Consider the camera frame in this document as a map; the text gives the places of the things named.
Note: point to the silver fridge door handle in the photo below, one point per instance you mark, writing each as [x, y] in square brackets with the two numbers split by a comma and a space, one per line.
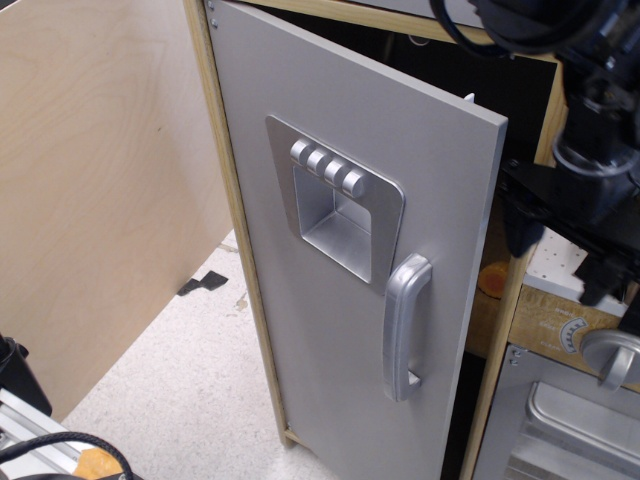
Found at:
[402, 291]

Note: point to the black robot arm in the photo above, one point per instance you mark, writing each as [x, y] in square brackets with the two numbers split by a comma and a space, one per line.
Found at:
[596, 43]

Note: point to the aluminium rail base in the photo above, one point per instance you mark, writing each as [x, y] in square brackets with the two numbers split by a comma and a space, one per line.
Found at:
[22, 422]

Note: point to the grey toy oven door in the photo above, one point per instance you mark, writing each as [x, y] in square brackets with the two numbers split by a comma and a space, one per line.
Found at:
[513, 449]

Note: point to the wooden toy kitchen frame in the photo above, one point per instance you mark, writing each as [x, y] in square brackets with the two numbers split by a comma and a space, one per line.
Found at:
[526, 90]

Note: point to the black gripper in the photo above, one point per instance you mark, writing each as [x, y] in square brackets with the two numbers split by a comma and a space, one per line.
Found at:
[590, 196]

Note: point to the silver ice dispenser panel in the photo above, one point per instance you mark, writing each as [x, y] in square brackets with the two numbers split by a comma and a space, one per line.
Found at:
[336, 204]

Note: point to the silver oven door handle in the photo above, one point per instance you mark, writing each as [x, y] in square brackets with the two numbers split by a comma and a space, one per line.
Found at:
[588, 426]

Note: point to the grey toy fridge door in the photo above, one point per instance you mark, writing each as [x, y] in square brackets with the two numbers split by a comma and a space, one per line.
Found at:
[325, 324]

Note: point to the orange tape patch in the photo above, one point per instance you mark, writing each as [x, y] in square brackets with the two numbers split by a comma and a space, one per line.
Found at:
[96, 463]

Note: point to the silver oven knob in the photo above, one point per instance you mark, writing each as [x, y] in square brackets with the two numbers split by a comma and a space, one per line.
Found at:
[613, 355]

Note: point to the black tape piece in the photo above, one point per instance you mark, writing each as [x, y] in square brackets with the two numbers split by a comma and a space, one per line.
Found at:
[211, 281]

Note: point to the plywood board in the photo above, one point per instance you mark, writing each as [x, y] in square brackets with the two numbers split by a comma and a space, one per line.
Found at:
[111, 190]

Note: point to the white pegboard countertop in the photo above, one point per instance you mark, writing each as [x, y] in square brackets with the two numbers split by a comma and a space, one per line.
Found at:
[550, 283]

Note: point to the orange toy in fridge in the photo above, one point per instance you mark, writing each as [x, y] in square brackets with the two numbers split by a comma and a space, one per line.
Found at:
[492, 279]

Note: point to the grey freezer door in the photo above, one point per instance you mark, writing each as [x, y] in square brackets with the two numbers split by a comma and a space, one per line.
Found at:
[461, 12]

